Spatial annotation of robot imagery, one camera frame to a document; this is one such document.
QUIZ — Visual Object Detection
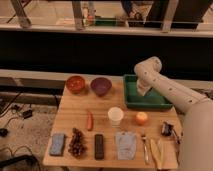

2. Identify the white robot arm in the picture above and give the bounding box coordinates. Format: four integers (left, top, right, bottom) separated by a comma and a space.
134, 57, 213, 171

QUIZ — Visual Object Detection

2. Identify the green plastic tray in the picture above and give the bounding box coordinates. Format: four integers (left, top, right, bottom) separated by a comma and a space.
123, 74, 173, 111

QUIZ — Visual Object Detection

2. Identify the red yellow apple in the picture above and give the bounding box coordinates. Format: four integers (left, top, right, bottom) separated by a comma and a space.
135, 112, 148, 125

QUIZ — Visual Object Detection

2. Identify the white paper cup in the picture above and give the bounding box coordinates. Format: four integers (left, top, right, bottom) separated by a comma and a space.
108, 107, 124, 127

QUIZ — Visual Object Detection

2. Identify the purple bowl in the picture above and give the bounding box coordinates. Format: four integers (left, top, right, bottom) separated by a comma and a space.
90, 77, 112, 97

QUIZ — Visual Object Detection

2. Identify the yellow banana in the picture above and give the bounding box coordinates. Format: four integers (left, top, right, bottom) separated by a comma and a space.
150, 139, 164, 169

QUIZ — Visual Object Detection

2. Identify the light blue cloth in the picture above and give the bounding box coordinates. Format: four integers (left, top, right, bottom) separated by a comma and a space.
115, 131, 136, 160

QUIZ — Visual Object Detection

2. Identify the orange carrot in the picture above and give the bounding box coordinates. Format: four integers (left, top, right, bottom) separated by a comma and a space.
87, 110, 93, 131

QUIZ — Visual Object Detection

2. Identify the metal fork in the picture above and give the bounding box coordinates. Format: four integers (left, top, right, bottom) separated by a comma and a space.
141, 134, 149, 165

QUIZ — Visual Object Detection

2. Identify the black remote control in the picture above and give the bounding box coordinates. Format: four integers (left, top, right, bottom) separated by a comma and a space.
95, 134, 104, 160

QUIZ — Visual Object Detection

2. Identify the orange bowl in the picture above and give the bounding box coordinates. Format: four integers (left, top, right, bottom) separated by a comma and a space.
66, 75, 86, 94

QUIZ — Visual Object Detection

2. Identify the bunch of dark grapes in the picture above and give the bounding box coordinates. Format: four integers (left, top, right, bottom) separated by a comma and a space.
68, 128, 87, 158

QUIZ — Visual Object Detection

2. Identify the blue sponge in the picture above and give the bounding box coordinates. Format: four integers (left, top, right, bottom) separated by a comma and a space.
49, 133, 66, 156

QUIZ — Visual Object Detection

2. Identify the black power adapter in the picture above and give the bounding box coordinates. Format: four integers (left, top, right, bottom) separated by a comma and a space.
22, 109, 33, 119

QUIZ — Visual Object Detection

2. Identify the black handled tool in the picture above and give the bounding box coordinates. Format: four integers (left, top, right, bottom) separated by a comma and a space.
172, 129, 180, 144

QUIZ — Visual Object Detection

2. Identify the black floor cable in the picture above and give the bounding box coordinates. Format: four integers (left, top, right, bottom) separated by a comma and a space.
0, 145, 42, 171

